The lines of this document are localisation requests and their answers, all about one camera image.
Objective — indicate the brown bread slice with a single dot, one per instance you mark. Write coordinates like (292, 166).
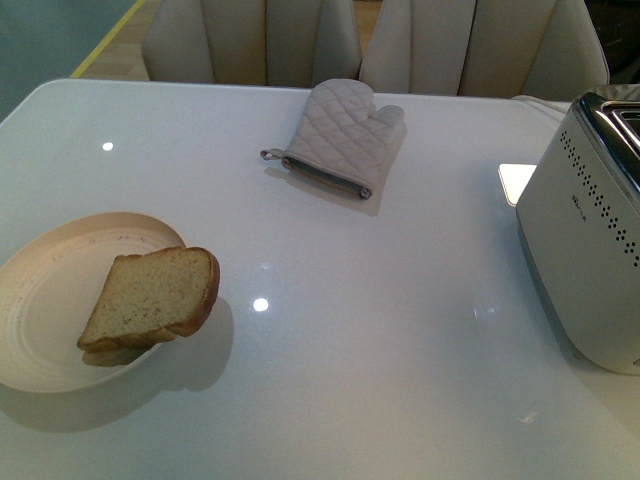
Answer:
(147, 300)

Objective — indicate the right beige chair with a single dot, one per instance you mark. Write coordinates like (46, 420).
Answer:
(485, 48)

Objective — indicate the white chrome toaster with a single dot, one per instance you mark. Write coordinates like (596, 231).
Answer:
(579, 221)

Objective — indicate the grey quilted oven mitt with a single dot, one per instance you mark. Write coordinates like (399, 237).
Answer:
(343, 139)

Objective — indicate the beige chair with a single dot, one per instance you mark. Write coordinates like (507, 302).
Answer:
(264, 43)
(485, 48)

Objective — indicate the left beige chair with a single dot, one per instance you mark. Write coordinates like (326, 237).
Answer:
(264, 43)

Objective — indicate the white card on table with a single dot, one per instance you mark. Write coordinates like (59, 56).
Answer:
(514, 179)

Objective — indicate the beige round plate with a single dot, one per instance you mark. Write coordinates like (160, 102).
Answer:
(48, 291)

